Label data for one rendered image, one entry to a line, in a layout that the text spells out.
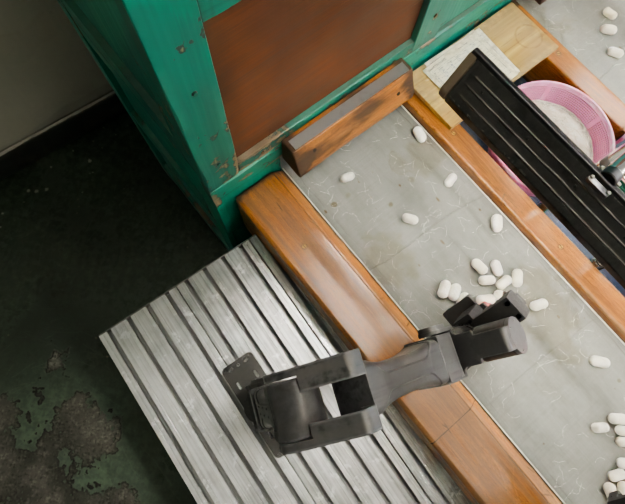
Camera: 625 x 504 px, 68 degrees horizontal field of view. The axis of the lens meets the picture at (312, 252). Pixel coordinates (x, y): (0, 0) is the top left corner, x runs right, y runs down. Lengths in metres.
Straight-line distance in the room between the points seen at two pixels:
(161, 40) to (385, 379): 0.44
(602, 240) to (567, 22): 0.75
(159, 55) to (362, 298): 0.55
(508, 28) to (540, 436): 0.86
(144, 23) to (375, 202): 0.60
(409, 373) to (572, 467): 0.49
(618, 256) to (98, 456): 1.54
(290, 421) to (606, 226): 0.46
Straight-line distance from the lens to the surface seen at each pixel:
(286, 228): 0.91
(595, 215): 0.70
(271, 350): 0.96
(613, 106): 1.24
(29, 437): 1.85
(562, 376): 1.03
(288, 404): 0.55
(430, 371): 0.66
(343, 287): 0.88
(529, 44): 1.22
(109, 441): 1.75
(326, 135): 0.89
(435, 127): 1.04
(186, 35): 0.55
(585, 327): 1.06
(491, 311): 0.80
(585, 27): 1.37
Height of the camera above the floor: 1.63
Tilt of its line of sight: 75 degrees down
